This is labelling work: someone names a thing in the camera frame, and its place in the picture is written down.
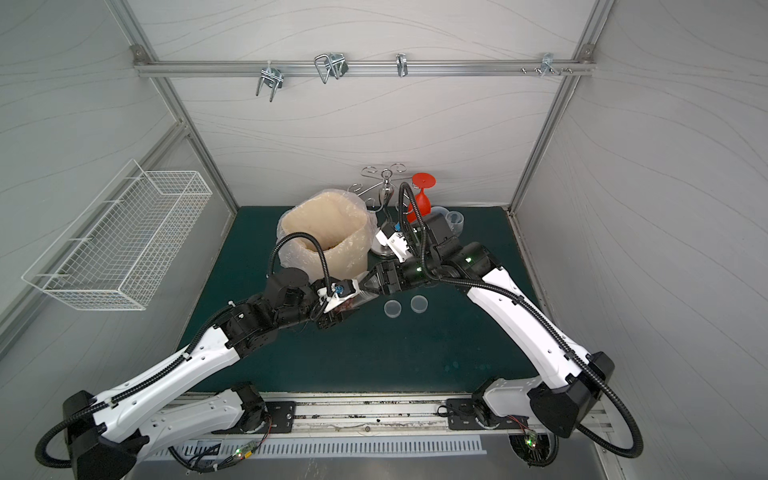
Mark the clear wine glass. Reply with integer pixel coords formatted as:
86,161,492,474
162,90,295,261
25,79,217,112
445,211,465,236

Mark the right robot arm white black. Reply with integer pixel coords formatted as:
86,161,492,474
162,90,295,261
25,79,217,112
359,183,644,458

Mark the aluminium top rail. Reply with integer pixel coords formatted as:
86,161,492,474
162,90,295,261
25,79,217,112
134,57,597,78

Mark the clear plastic jar lid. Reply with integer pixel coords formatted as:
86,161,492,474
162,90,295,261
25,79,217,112
383,300,402,319

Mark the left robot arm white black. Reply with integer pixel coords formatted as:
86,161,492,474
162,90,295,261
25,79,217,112
34,258,360,479

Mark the jar with flowers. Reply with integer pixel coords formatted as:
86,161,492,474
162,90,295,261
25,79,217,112
337,280,378,311

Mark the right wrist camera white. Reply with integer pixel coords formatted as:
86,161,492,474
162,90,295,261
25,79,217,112
374,221,414,263

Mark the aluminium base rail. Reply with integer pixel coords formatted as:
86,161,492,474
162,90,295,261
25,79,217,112
179,392,613,436

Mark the white vent strip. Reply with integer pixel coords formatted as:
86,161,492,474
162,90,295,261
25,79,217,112
143,436,484,460

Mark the metal hook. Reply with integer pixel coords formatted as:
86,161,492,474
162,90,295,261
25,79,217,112
314,52,349,84
395,53,408,78
255,64,284,102

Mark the white wire basket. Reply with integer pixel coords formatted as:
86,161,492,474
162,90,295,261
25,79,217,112
21,160,212,311

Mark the chrome glass holder stand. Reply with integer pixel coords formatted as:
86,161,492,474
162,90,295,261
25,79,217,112
347,163,408,226

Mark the cream trash bin with bag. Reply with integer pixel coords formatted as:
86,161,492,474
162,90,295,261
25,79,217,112
276,189,377,279

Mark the red plastic wine glass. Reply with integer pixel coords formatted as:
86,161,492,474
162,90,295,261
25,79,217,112
411,172,437,217

